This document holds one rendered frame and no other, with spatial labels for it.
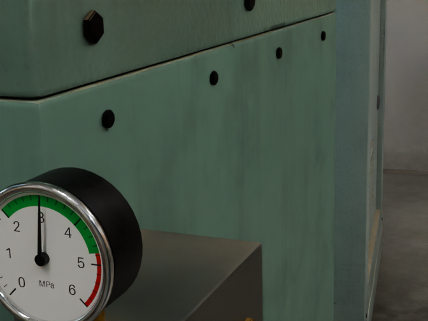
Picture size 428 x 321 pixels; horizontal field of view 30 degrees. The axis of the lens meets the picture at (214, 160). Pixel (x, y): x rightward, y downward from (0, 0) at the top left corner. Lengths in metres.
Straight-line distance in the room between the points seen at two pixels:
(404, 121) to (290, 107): 2.17
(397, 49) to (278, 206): 2.16
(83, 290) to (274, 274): 0.44
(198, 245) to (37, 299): 0.13
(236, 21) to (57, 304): 0.34
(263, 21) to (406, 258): 1.53
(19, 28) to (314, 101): 0.50
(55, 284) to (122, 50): 0.17
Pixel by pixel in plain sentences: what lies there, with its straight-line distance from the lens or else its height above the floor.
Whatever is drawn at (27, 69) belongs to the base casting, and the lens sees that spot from 0.38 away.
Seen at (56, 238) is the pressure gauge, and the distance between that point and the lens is 0.32.
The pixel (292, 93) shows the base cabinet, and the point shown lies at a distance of 0.75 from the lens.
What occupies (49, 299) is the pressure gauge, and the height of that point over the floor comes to 0.64.
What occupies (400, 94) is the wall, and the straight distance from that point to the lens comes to 2.89.
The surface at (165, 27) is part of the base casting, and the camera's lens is 0.50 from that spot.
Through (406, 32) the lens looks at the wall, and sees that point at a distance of 2.86.
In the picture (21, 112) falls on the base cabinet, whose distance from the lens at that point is 0.39.
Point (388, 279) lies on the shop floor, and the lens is 2.01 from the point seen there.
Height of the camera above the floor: 0.77
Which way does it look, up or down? 14 degrees down
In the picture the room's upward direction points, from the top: 2 degrees counter-clockwise
